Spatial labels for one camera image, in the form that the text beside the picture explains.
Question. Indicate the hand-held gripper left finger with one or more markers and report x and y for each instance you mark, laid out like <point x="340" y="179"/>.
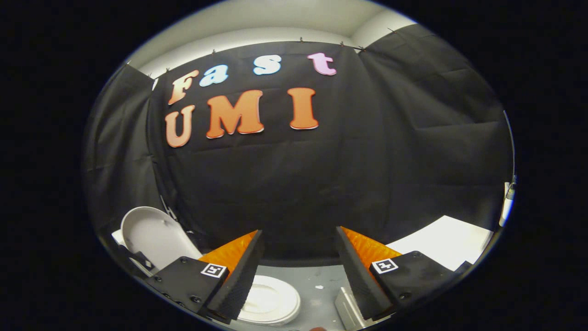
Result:
<point x="243" y="280"/>

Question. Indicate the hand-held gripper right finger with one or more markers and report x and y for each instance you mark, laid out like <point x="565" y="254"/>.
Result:
<point x="358" y="280"/>

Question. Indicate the white toilet lid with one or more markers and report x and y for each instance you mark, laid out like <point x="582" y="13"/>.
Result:
<point x="158" y="239"/>

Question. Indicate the white toilet seat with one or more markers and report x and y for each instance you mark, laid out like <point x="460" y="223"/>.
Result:
<point x="285" y="303"/>

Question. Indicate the white toilet tank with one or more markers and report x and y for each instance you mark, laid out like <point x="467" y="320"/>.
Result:
<point x="118" y="238"/>

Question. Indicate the grey metal block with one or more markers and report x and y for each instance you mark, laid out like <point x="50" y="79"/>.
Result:
<point x="349" y="310"/>

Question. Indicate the small black object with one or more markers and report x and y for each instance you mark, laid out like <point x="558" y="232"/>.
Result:
<point x="463" y="266"/>

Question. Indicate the black backdrop cloth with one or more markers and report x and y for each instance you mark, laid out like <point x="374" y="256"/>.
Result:
<point x="298" y="184"/>

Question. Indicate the white tube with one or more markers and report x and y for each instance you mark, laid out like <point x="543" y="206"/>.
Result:
<point x="507" y="207"/>

